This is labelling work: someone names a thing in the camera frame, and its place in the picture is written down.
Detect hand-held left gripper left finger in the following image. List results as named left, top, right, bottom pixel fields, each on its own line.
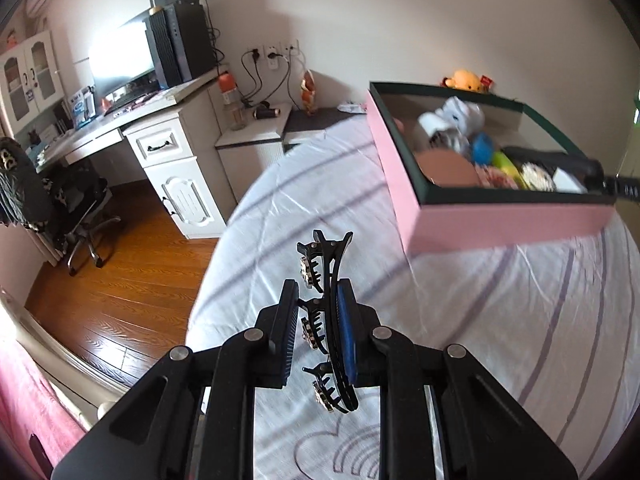
left=50, top=279, right=302, bottom=480

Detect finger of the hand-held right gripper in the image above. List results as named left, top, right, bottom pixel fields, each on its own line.
left=502, top=146, right=640, bottom=203

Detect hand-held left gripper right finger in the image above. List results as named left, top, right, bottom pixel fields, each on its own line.
left=336, top=280, right=579, bottom=480

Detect white plug adapter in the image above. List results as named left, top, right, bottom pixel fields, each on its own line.
left=552, top=167, right=588, bottom=193

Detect yellow highlighter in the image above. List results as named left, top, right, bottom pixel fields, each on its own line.
left=491, top=151, right=522, bottom=181

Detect black rhinestone hair clip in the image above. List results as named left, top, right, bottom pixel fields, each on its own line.
left=296, top=230, right=360, bottom=415

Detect blue plastic toy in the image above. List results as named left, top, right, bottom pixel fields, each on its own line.
left=472, top=132, right=496, bottom=163

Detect pink storage box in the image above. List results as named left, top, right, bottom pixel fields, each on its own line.
left=366, top=81, right=618, bottom=256

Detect white figurine night light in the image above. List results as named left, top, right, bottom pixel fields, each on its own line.
left=419, top=96, right=486, bottom=141

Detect rose gold candle jar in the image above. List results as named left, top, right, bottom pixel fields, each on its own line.
left=414, top=149, right=479, bottom=188

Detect clear glass perfume bottle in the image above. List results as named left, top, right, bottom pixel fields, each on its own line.
left=429, top=129, right=471, bottom=153

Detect orange octopus plush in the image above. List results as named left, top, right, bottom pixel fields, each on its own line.
left=441, top=70, right=488, bottom=93

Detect white low side cabinet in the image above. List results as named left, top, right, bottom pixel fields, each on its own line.
left=215, top=102, right=293, bottom=211

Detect black and white TV stand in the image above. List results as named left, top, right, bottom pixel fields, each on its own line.
left=282, top=107, right=368, bottom=153

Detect white desk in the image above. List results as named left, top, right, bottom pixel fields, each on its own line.
left=30, top=67, right=231, bottom=241

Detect orange-capped water bottle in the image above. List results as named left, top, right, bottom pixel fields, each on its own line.
left=217, top=72, right=247, bottom=131

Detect black office chair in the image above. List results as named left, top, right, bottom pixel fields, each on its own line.
left=0, top=136, right=121, bottom=276

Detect pink blanket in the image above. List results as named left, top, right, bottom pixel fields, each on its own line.
left=0, top=335, right=86, bottom=480

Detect black keyboard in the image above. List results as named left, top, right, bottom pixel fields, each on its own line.
left=102, top=92, right=161, bottom=116

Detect blue packaged box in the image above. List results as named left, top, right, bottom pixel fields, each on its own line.
left=70, top=86, right=97, bottom=128

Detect black computer tower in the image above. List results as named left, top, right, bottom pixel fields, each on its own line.
left=145, top=2, right=216, bottom=88

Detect grey jacket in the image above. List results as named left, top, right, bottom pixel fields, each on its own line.
left=0, top=136, right=38, bottom=226

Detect computer monitor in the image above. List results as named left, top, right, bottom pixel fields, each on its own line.
left=90, top=22, right=156, bottom=106

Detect white glass-door cabinet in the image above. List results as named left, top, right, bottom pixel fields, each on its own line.
left=0, top=30, right=66, bottom=126

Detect white bed frame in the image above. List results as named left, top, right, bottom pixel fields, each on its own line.
left=0, top=287, right=131, bottom=426

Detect white wall socket panel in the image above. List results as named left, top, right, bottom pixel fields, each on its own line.
left=243, top=40, right=301, bottom=68

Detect black power cables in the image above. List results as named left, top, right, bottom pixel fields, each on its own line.
left=241, top=50, right=293, bottom=111

